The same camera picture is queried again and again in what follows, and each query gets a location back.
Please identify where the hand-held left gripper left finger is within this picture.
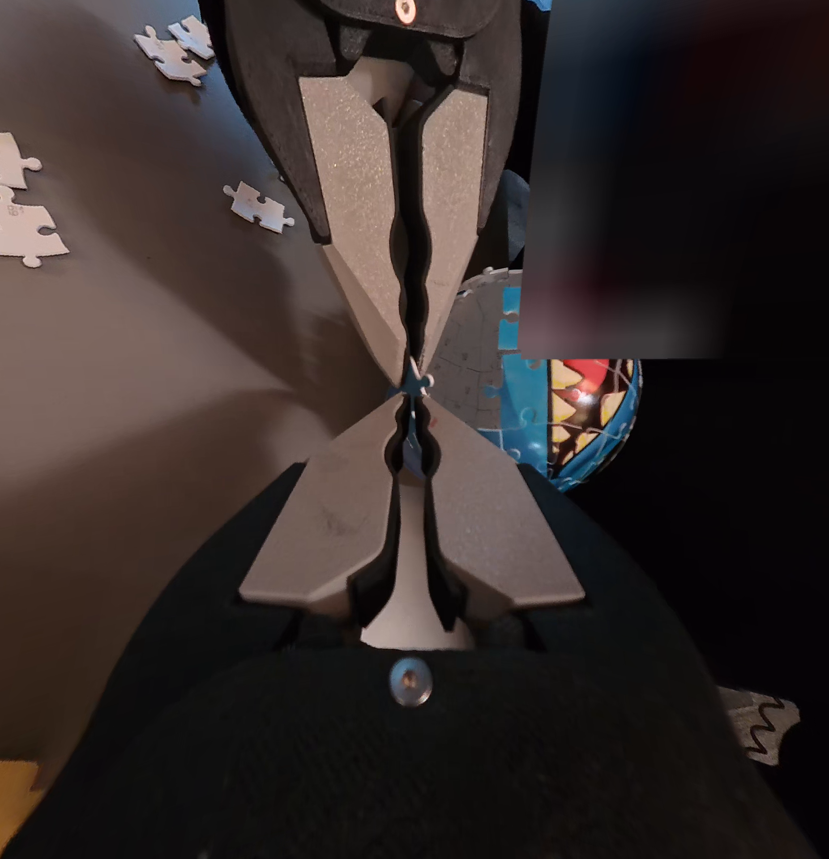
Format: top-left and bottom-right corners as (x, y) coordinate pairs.
(239, 393), (415, 632)

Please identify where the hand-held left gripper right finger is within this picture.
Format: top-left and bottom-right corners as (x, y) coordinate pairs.
(414, 397), (586, 633)

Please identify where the white loose puzzle piece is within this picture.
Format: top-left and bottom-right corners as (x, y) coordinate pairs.
(134, 26), (207, 87)
(167, 15), (217, 60)
(0, 187), (71, 269)
(223, 181), (296, 234)
(0, 131), (43, 191)

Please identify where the person's black top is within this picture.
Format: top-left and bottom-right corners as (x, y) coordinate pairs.
(562, 362), (829, 739)

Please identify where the yellow plastic bin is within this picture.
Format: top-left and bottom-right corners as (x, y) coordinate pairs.
(0, 761), (43, 859)

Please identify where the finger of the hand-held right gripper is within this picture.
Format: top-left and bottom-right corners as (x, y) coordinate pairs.
(414, 84), (491, 369)
(299, 57), (415, 389)

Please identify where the blue monster puzzle ball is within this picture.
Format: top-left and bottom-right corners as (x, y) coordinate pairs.
(424, 267), (644, 495)

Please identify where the blue puzzle piece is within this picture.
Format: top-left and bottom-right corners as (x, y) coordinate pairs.
(386, 359), (436, 404)

